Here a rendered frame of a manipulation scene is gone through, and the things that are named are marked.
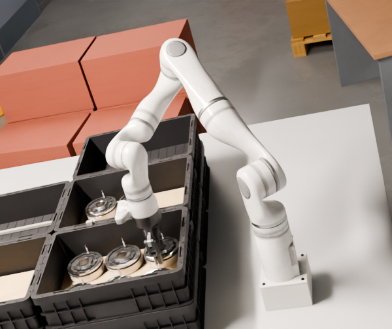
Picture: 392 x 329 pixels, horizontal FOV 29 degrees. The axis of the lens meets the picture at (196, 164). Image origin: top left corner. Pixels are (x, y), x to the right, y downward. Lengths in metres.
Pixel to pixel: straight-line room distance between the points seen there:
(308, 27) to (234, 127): 3.46
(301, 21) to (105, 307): 3.64
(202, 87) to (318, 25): 3.40
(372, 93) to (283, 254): 2.80
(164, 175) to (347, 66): 2.53
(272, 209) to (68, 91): 2.57
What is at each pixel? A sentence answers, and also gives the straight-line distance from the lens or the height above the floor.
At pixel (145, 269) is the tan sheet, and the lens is 2.10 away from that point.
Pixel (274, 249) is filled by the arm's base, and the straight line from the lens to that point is 1.93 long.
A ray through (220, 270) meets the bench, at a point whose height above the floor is 0.70.
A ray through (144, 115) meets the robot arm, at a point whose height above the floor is 1.24.
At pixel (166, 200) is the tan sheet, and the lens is 2.38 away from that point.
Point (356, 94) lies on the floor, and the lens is 4.67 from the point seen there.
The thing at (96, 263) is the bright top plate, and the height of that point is 0.86.
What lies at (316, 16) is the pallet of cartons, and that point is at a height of 0.26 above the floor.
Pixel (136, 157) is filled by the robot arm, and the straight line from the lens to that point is 1.88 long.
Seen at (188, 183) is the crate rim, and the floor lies 0.93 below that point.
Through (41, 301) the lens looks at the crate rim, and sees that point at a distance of 1.99.
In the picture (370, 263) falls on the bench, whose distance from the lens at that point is 2.13.
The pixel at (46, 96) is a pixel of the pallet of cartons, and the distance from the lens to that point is 4.37.
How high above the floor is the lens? 2.01
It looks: 28 degrees down
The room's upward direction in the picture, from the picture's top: 17 degrees counter-clockwise
